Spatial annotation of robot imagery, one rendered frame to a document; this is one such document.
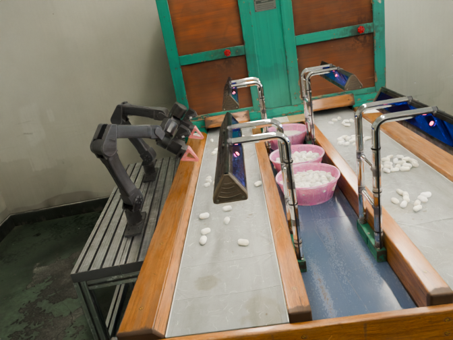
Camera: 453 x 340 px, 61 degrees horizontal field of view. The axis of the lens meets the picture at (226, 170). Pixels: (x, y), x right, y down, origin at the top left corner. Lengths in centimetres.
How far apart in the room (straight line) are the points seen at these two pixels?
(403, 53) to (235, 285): 300
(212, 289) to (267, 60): 175
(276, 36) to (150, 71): 124
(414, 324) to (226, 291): 46
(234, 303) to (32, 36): 293
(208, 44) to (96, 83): 125
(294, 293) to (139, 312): 40
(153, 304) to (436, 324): 68
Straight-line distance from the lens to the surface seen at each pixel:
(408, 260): 114
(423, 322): 104
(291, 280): 106
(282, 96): 260
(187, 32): 256
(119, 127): 159
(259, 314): 101
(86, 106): 351
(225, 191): 86
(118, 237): 168
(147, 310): 107
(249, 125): 119
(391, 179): 164
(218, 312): 104
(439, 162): 175
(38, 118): 366
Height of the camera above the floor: 141
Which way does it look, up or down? 21 degrees down
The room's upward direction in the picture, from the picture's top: 10 degrees counter-clockwise
